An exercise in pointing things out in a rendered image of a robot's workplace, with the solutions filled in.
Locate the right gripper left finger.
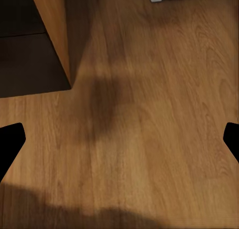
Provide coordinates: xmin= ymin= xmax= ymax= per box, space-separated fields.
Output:
xmin=0 ymin=122 xmax=26 ymax=182

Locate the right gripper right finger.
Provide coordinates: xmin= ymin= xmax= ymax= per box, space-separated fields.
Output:
xmin=223 ymin=122 xmax=239 ymax=163

